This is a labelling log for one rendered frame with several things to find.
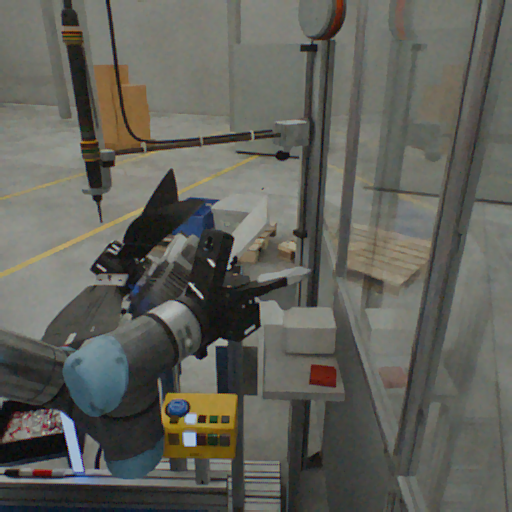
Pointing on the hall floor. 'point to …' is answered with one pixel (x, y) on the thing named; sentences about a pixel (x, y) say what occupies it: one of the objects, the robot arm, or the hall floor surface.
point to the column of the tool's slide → (306, 297)
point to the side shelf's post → (294, 453)
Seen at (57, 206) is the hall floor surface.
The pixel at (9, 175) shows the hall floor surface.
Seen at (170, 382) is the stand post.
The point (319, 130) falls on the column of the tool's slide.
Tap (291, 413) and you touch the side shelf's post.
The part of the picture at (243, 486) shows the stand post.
